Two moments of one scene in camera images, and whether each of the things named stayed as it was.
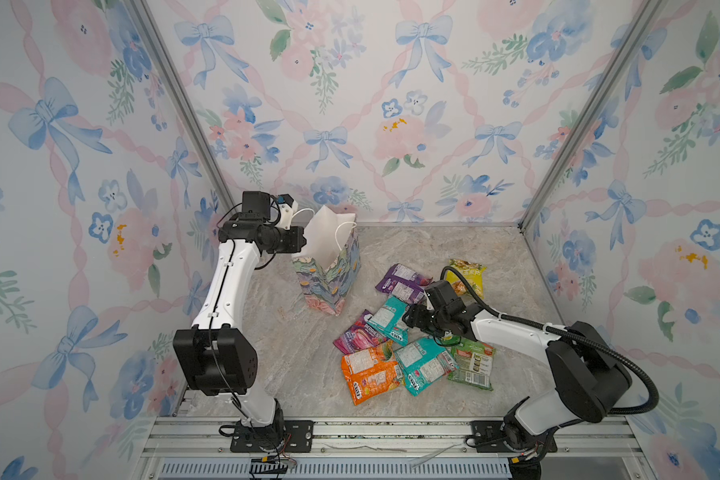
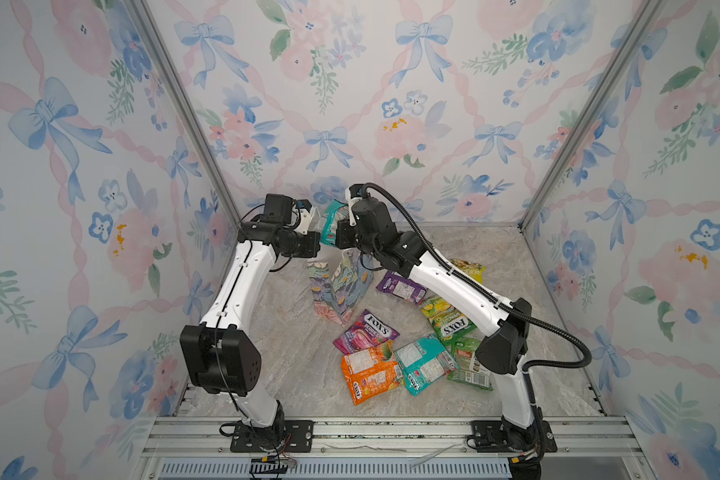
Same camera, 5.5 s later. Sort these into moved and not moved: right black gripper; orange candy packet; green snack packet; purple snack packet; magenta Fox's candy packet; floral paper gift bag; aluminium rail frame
Moved: right black gripper; floral paper gift bag
Not moved: aluminium rail frame; orange candy packet; purple snack packet; green snack packet; magenta Fox's candy packet
